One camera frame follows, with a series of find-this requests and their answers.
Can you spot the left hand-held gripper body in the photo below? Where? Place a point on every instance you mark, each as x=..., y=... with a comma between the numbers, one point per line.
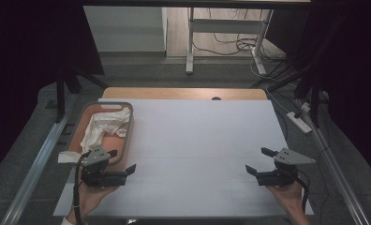
x=94, y=175

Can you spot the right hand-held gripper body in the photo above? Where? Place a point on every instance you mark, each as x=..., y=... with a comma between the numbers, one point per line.
x=280, y=176

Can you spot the orange basket with grey rim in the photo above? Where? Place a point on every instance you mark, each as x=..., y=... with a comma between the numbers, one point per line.
x=113, y=144

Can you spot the white baby shirt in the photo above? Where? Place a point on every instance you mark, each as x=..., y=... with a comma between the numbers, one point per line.
x=107, y=123

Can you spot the person's left hand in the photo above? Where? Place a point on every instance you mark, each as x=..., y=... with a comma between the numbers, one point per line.
x=90, y=197

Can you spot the person's right hand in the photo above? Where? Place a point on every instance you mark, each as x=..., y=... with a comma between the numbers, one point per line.
x=289, y=198

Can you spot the white power strip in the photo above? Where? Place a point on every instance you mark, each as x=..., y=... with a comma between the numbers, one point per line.
x=299, y=122

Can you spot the white plug adapter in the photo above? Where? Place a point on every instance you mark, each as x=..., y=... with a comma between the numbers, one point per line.
x=306, y=108

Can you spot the white table cover sheet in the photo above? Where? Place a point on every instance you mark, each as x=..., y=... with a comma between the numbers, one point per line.
x=199, y=131

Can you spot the black metal stand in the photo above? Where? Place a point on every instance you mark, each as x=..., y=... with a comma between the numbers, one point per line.
x=60, y=100
x=314, y=106

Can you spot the black curtain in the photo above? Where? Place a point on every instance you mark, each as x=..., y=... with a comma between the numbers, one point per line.
x=355, y=78
x=24, y=62

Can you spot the white cabinet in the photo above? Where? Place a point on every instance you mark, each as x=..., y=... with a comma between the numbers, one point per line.
x=124, y=29

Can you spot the aluminium rail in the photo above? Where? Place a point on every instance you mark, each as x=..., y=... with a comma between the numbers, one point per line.
x=40, y=159
x=336, y=175

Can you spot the white metal desk frame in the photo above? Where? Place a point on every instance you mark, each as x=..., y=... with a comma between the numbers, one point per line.
x=224, y=26

